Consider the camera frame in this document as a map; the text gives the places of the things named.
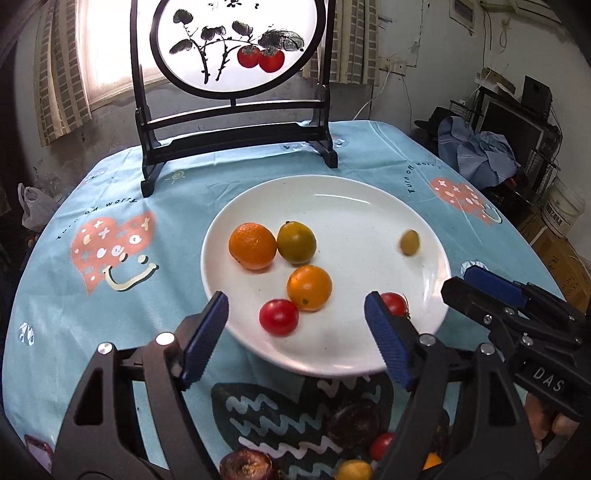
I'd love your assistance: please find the red cherry tomato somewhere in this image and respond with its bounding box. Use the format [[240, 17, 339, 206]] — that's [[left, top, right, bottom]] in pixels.
[[259, 299, 299, 337], [369, 432, 396, 461], [380, 292, 409, 317]]

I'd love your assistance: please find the green orange mandarin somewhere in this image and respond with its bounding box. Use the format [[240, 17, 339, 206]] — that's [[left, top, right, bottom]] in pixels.
[[276, 221, 317, 265]]

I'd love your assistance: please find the dark computer monitor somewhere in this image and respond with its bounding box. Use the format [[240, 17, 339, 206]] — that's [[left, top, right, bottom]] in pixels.
[[478, 99, 548, 162]]

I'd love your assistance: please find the red smartphone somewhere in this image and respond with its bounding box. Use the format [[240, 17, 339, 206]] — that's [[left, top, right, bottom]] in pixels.
[[24, 434, 54, 472]]

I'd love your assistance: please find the bright window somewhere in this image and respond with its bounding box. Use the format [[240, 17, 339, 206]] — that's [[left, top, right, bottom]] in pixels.
[[76, 0, 333, 109]]

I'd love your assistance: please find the yellow tomato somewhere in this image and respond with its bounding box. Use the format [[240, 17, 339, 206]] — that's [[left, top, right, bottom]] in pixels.
[[335, 460, 373, 480]]

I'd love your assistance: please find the black speaker box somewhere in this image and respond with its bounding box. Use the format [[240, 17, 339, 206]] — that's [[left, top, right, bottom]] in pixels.
[[522, 76, 553, 116]]

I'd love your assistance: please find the blue crumpled clothing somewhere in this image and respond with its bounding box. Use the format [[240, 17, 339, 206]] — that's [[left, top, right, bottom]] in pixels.
[[438, 116, 522, 190]]

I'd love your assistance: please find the cardboard box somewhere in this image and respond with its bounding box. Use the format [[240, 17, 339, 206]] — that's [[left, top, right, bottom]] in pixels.
[[531, 226, 591, 301]]

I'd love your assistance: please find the black hat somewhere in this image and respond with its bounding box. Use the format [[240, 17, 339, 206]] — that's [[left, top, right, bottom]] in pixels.
[[414, 107, 455, 139]]

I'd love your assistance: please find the small green olive fruit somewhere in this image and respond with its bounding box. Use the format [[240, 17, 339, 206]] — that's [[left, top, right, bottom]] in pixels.
[[399, 229, 420, 257]]

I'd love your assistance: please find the dark brown round fruit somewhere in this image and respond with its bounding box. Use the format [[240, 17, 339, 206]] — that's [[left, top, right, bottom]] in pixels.
[[219, 450, 278, 480], [327, 401, 383, 449]]

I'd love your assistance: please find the white electrical wall box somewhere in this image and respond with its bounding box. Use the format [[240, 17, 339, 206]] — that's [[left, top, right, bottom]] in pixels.
[[450, 0, 474, 28]]

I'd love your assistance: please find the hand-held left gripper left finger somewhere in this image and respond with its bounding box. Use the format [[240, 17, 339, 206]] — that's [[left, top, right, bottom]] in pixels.
[[48, 291, 230, 480]]

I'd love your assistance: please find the white plastic bag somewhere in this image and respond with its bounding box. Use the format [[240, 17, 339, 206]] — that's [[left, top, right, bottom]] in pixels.
[[17, 183, 58, 232]]

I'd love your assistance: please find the checked beige curtain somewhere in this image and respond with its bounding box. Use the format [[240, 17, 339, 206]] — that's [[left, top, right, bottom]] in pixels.
[[34, 0, 93, 147], [302, 0, 382, 86]]

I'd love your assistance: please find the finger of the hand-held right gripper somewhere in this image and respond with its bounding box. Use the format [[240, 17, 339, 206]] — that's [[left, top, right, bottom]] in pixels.
[[464, 265, 585, 324], [441, 277, 583, 349]]

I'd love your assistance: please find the white oval plate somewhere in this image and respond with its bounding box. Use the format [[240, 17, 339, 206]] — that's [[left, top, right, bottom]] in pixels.
[[201, 175, 452, 377]]

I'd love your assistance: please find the black framed persimmon table screen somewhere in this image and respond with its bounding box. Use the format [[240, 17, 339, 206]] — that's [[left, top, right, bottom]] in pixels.
[[130, 0, 339, 198]]

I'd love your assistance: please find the person's right hand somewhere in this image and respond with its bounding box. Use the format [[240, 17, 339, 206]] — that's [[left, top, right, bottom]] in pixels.
[[525, 396, 581, 439]]

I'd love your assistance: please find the white plastic bucket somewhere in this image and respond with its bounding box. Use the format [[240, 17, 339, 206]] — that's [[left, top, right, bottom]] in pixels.
[[541, 178, 586, 238]]

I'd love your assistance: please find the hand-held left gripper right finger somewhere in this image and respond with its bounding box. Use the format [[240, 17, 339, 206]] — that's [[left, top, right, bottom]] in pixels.
[[364, 291, 541, 480]]

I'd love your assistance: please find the light blue printed tablecloth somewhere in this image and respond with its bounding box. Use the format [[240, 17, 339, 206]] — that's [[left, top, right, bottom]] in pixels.
[[4, 121, 571, 480]]

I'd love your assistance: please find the white air conditioner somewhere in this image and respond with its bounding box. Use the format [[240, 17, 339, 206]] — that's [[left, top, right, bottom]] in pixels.
[[480, 0, 561, 24]]

